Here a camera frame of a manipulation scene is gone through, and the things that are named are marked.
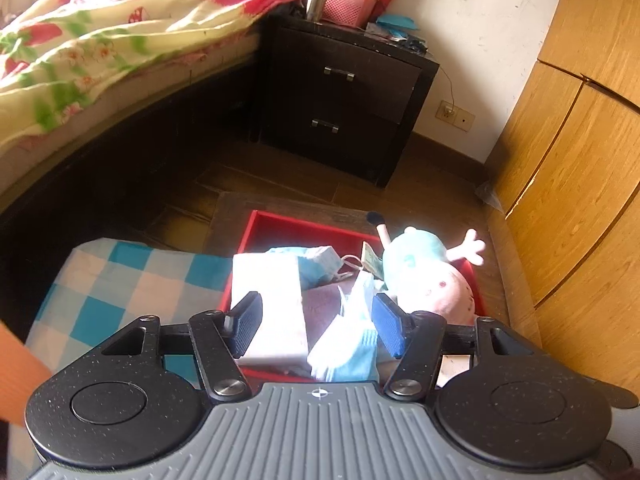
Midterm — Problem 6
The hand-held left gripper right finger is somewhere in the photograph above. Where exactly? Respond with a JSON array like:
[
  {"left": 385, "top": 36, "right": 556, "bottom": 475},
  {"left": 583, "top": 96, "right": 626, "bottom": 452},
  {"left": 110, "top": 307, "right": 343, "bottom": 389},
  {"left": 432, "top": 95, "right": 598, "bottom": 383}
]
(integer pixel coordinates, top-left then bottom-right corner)
[{"left": 371, "top": 291, "right": 537, "bottom": 403}]

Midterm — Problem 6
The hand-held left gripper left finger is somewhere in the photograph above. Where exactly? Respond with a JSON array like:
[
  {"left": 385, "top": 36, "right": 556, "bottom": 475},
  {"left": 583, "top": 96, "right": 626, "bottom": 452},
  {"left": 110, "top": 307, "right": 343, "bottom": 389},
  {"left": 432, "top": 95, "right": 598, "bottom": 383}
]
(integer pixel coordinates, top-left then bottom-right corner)
[{"left": 99, "top": 290, "right": 264, "bottom": 404}]

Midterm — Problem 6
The white cloth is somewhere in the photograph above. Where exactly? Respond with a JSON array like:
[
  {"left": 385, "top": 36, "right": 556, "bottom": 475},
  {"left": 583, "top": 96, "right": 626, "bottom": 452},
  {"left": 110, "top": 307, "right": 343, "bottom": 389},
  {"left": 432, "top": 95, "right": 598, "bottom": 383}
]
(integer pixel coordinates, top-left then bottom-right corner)
[{"left": 231, "top": 251, "right": 310, "bottom": 370}]

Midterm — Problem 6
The light green towel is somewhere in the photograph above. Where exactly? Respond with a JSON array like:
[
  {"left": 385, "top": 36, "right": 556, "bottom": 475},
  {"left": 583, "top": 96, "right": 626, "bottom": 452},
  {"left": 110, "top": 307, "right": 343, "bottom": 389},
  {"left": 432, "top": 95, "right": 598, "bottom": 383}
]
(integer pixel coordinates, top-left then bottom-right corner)
[{"left": 361, "top": 241, "right": 385, "bottom": 281}]

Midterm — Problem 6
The mauve towel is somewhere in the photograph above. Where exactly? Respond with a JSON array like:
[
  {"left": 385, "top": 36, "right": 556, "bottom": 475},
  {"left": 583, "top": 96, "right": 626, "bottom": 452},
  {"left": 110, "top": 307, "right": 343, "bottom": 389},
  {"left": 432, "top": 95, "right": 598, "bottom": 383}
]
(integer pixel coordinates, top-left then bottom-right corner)
[{"left": 304, "top": 286, "right": 353, "bottom": 353}]

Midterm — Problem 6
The pink pig plush toy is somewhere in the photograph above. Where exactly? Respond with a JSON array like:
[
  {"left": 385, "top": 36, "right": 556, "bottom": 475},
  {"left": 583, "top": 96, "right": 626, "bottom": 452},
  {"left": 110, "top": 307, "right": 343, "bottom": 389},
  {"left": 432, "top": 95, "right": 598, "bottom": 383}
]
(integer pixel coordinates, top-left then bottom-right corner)
[{"left": 366, "top": 211, "right": 487, "bottom": 328}]

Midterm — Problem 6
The red cardboard box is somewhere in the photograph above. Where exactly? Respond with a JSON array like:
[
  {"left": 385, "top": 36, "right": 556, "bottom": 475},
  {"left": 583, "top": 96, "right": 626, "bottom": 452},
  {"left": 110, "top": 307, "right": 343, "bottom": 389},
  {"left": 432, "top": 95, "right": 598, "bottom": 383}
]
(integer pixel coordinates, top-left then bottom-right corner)
[{"left": 220, "top": 210, "right": 492, "bottom": 386}]

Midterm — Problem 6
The blue checked tablecloth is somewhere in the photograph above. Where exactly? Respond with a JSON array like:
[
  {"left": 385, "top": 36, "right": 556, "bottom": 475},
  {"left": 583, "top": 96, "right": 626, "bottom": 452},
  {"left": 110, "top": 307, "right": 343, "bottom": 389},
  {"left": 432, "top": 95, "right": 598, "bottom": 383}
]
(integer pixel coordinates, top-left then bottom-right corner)
[{"left": 22, "top": 237, "right": 236, "bottom": 461}]

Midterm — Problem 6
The clear plastic bag scrap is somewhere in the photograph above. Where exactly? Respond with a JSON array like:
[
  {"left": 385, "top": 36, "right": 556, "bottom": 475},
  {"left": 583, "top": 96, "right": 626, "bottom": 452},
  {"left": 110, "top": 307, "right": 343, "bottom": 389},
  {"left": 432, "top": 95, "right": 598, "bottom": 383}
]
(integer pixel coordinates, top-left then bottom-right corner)
[{"left": 474, "top": 180, "right": 503, "bottom": 208}]

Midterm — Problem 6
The dark wooden nightstand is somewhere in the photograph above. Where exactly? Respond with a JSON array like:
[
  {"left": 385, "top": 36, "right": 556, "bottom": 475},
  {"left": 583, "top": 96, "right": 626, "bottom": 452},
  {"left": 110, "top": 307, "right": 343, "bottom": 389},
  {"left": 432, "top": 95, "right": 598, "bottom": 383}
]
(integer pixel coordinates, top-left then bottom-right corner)
[{"left": 257, "top": 14, "right": 441, "bottom": 190}]

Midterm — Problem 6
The dark wooden bed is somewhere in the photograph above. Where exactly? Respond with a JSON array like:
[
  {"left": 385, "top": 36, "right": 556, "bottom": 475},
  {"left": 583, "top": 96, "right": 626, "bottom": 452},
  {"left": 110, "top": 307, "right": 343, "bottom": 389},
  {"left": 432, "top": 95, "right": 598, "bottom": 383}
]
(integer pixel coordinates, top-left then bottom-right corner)
[{"left": 0, "top": 0, "right": 311, "bottom": 271}]

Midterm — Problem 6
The wooden wardrobe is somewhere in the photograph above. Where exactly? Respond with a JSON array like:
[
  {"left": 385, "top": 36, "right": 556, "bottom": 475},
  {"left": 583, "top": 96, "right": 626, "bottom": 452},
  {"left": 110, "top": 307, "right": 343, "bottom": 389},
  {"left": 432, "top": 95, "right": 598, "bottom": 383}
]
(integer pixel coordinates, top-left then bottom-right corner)
[{"left": 480, "top": 0, "right": 640, "bottom": 396}]

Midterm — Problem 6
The small blue cloth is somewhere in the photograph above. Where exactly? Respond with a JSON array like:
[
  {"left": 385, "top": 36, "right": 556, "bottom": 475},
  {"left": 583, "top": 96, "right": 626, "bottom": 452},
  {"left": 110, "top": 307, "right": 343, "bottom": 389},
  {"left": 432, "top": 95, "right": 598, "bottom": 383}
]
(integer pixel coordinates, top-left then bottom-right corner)
[{"left": 375, "top": 12, "right": 422, "bottom": 33}]

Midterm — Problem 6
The floral quilt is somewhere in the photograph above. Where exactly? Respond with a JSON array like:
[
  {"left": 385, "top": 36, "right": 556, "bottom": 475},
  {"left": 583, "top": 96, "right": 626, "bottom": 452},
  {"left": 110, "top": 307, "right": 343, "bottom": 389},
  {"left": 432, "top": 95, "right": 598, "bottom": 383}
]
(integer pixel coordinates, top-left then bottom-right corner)
[{"left": 0, "top": 0, "right": 301, "bottom": 156}]

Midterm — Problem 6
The pink plastic basket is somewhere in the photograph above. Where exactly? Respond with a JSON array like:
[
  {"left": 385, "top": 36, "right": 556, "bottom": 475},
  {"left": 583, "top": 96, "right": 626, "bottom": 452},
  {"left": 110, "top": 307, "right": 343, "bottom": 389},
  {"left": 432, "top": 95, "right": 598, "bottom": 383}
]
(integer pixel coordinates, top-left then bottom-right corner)
[{"left": 320, "top": 0, "right": 381, "bottom": 30}]

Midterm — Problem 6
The wall power outlet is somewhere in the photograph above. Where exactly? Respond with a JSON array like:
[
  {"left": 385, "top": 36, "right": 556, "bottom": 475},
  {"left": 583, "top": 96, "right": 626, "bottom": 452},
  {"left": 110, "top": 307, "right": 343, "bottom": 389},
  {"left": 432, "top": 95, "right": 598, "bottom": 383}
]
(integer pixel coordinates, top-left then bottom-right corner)
[{"left": 436, "top": 100, "right": 476, "bottom": 132}]

